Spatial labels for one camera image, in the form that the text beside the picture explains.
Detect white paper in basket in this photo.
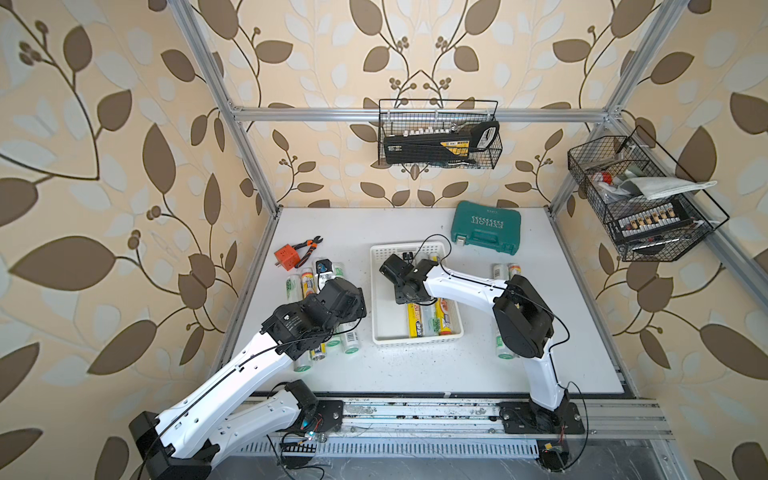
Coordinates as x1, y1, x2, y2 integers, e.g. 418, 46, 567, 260
618, 177, 717, 200

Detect yellow wrap roll with salmon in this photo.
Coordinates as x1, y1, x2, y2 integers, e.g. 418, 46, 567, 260
433, 298, 453, 336

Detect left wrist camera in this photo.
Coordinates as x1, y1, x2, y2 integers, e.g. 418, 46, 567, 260
315, 259, 335, 278

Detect orange black cutting pliers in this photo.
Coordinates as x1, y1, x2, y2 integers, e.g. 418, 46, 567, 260
296, 235, 323, 268

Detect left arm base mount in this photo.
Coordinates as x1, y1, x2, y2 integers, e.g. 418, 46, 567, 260
277, 399, 344, 435

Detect green plastic tool case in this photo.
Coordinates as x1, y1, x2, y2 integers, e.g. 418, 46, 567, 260
451, 201, 522, 255

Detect drill bit set box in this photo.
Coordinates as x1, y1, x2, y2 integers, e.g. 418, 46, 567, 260
616, 201, 694, 240

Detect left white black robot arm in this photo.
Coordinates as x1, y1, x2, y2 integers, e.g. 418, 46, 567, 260
129, 278, 367, 479

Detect right black wire basket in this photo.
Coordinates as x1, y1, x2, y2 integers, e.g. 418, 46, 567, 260
568, 126, 730, 263

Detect aluminium front rail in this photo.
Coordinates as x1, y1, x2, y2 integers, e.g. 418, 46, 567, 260
175, 395, 674, 440

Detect black wire basket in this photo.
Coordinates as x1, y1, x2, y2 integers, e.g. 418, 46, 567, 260
568, 126, 730, 263
377, 97, 503, 169

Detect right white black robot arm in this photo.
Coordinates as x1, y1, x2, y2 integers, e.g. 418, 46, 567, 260
379, 254, 568, 417

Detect black yellow tool in basket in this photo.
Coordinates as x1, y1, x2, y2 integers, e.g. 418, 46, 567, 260
379, 120, 501, 168

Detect white perforated plastic basket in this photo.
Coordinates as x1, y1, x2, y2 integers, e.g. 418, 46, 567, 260
369, 241, 464, 347

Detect silver green wrap roll right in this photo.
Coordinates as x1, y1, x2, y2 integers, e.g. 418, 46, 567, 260
492, 263, 517, 360

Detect yellow wrap roll left group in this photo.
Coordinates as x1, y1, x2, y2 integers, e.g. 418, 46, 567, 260
300, 268, 327, 362

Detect back black wire basket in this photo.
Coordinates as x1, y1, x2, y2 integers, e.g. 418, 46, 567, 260
377, 97, 503, 169

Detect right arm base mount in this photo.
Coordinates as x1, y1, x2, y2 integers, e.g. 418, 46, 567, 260
498, 398, 586, 435

